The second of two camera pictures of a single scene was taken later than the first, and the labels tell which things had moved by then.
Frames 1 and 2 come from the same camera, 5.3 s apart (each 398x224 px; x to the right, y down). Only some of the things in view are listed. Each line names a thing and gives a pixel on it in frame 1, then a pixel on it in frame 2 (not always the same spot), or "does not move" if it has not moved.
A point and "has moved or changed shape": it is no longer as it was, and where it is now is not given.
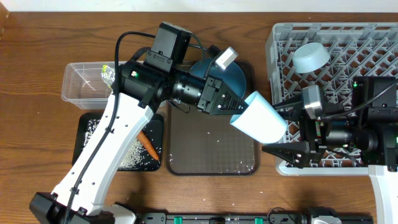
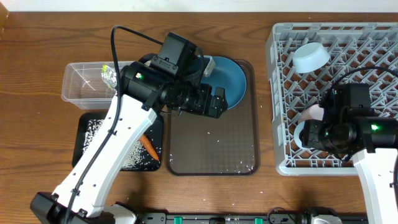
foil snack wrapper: [108, 74] does not move
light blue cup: [263, 121] has moved or changed shape
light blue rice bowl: [310, 57] does not move
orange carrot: [148, 145] does not move
